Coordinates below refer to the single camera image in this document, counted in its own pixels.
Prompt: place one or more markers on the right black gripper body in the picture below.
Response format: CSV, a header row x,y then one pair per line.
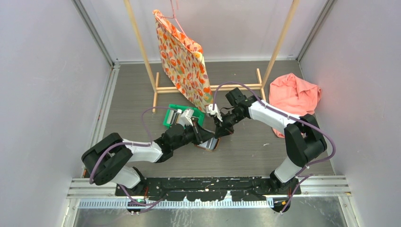
x,y
231,118

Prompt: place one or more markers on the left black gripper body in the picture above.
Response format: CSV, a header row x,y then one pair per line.
x,y
190,135

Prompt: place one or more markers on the brown leather card holder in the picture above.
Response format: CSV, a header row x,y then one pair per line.
x,y
210,144

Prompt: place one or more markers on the green plastic card bin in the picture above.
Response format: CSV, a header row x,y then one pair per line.
x,y
197,115

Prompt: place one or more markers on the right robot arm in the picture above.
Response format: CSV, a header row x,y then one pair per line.
x,y
303,139

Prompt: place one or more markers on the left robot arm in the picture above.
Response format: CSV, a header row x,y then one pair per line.
x,y
107,160

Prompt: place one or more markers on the stack of credit cards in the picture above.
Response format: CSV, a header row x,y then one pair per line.
x,y
173,117

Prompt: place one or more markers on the pink crumpled cloth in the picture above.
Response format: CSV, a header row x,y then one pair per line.
x,y
294,95

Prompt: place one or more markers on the floral fabric bag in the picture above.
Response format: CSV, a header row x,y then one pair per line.
x,y
186,69

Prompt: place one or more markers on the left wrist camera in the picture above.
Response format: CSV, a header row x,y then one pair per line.
x,y
186,118

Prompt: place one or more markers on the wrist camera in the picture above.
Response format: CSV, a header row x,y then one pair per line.
x,y
186,118
213,111

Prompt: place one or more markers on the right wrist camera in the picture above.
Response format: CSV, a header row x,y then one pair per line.
x,y
213,111

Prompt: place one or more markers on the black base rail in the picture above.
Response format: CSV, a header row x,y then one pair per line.
x,y
252,188

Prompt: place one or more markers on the pink wire hanger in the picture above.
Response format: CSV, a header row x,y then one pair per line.
x,y
178,32

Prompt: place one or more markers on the aluminium frame rail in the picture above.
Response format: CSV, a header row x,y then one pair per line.
x,y
92,196

